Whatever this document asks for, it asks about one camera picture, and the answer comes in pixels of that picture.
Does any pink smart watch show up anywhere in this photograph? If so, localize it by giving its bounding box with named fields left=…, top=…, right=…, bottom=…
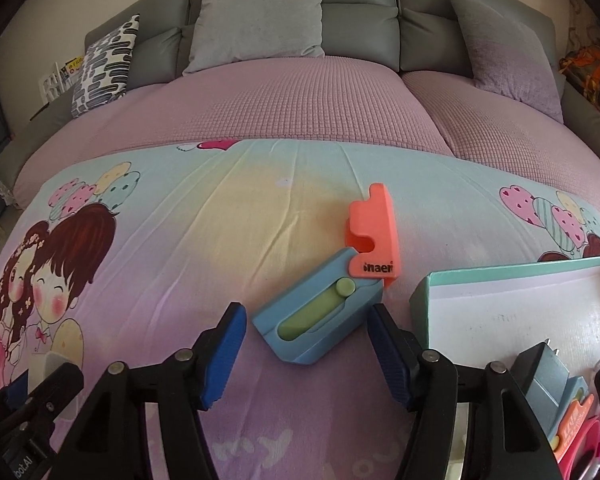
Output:
left=559, top=414, right=600, bottom=479

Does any black power adapter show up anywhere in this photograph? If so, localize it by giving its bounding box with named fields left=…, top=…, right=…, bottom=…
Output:
left=510, top=341, right=569, bottom=439

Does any small blue orange utility knife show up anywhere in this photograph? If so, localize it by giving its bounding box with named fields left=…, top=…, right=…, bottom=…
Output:
left=547, top=376, right=594, bottom=463

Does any large blue orange utility knife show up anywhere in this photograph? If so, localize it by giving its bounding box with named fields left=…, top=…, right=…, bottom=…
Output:
left=252, top=183, right=402, bottom=365

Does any mint green shallow tray box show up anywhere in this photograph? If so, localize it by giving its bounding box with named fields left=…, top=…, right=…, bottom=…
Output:
left=410, top=257, right=600, bottom=420

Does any cartoon print pink tablecloth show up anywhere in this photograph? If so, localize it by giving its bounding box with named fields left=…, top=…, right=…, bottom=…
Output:
left=0, top=140, right=600, bottom=479

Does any white magazine rack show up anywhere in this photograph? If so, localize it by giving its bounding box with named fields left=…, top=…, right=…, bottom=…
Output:
left=38, top=55, right=84, bottom=104

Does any black white patterned cushion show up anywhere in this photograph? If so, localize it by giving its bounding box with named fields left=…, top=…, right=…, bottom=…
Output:
left=71, top=14, right=140, bottom=118

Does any orange yellow decoration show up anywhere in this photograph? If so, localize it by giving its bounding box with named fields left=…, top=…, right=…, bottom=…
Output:
left=559, top=44, right=600, bottom=112

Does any purple grey cushion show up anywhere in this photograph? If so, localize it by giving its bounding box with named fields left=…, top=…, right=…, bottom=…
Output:
left=450, top=0, right=564, bottom=124

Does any grey sofa with pink cover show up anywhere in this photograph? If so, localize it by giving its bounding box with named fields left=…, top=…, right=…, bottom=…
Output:
left=0, top=0, right=600, bottom=216

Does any light grey cushion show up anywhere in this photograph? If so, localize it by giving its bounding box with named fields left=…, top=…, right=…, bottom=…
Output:
left=184, top=0, right=325, bottom=74

